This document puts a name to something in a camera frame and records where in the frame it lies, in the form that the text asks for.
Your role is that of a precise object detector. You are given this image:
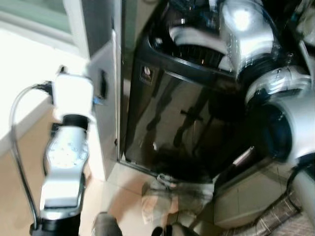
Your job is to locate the dark grey top-loading washing machine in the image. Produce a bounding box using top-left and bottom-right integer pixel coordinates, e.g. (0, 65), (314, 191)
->
(120, 0), (315, 183)

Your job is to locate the white cabinet panel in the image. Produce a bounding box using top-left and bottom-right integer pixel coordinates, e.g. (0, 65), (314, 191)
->
(80, 0), (122, 180)

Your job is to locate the white garment in drum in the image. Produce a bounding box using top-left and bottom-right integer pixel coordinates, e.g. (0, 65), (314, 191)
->
(169, 26), (228, 56)

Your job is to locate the crumpled beige grey garment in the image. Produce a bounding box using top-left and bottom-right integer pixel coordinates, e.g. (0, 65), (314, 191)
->
(142, 174), (216, 228)

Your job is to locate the grey robot left leg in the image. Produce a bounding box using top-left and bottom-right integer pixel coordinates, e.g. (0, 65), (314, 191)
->
(91, 211), (124, 236)

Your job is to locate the black robot right leg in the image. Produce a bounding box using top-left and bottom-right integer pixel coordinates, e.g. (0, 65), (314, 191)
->
(152, 223), (198, 236)

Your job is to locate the plaid grey cloth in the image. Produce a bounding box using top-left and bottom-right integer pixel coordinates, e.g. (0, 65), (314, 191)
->
(221, 196), (315, 236)

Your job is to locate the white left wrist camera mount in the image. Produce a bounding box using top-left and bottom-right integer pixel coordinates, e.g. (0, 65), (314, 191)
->
(51, 73), (97, 123)

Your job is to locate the white window frame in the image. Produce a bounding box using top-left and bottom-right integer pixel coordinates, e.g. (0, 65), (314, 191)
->
(0, 0), (90, 56)

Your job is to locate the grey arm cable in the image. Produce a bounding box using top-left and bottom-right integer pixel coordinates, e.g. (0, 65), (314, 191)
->
(9, 83), (51, 232)

